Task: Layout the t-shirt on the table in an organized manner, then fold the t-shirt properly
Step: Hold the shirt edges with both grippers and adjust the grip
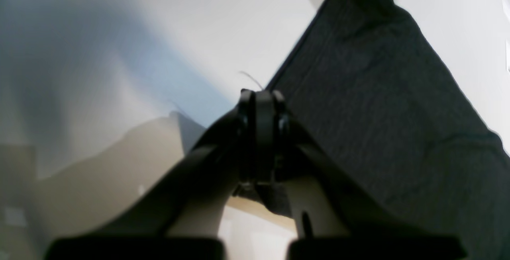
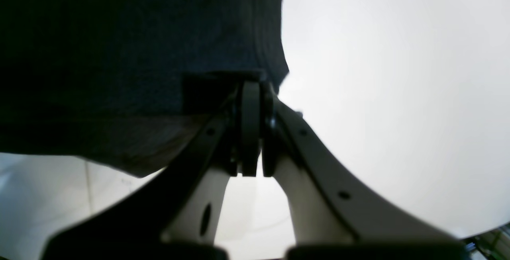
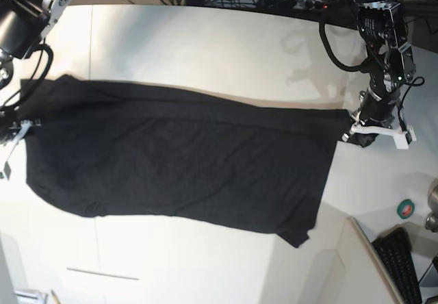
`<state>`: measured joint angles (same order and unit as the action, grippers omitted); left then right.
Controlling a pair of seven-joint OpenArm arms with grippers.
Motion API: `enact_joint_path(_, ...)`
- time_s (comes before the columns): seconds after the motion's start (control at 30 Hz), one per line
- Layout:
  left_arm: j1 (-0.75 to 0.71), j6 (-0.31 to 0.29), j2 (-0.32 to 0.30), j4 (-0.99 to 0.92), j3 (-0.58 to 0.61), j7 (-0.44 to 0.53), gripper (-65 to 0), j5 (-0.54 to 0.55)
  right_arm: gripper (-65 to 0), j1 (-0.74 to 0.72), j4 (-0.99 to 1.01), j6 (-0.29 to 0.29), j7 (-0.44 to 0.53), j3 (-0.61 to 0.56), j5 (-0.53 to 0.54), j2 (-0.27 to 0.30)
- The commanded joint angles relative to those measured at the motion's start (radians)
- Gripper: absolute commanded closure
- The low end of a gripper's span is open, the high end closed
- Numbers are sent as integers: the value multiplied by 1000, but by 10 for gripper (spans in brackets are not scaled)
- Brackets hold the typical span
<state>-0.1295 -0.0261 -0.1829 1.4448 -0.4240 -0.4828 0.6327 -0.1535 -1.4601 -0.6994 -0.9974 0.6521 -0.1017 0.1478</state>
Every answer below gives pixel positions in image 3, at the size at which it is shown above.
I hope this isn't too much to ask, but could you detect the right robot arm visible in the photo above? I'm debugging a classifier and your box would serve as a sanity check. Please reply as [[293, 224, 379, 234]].
[[1, 0, 72, 116]]

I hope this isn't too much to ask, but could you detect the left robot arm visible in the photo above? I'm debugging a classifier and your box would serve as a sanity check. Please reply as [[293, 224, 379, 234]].
[[319, 0, 424, 130]]

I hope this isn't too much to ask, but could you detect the black power strip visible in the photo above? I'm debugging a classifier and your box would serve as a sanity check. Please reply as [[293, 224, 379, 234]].
[[255, 0, 330, 12]]

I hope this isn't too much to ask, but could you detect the green tape roll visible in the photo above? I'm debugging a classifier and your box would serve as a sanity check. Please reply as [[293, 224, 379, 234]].
[[396, 199, 415, 219]]

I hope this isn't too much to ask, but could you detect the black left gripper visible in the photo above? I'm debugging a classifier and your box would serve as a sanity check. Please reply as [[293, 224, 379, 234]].
[[359, 84, 400, 126]]

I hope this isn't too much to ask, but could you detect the silver metal cylinder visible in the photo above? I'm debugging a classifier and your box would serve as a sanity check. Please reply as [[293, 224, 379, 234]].
[[424, 186, 438, 233]]

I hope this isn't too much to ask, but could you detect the pencil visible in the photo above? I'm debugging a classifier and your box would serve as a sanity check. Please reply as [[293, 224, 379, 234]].
[[51, 290, 61, 304]]

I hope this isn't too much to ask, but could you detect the black t-shirt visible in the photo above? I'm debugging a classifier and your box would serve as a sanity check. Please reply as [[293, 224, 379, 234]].
[[17, 75, 350, 247]]

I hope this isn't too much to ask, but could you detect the black keyboard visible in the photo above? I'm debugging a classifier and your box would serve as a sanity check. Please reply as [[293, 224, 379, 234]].
[[372, 227, 422, 304]]

